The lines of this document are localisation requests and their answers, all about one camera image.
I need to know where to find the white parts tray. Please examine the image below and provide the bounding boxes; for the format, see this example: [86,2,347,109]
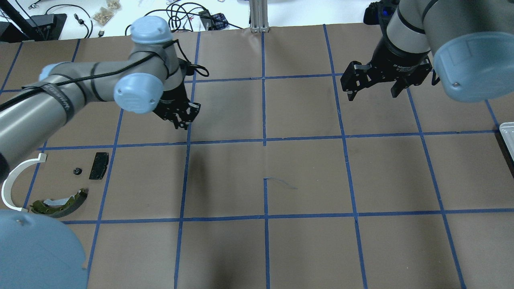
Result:
[499,122,514,161]

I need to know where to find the white curved plastic bracket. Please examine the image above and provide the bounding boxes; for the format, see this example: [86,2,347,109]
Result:
[1,153,47,212]

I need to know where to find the black brake pad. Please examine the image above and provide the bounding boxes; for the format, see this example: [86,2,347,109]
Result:
[88,152,110,180]

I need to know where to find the bag of wooden pieces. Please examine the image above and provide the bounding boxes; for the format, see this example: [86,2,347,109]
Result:
[92,0,122,26]

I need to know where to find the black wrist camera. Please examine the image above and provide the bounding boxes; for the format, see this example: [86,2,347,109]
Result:
[178,57,195,80]

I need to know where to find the aluminium frame post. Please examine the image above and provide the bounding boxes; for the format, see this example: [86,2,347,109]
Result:
[248,0,269,33]

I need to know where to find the green brake shoe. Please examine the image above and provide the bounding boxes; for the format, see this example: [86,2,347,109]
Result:
[30,188,88,218]

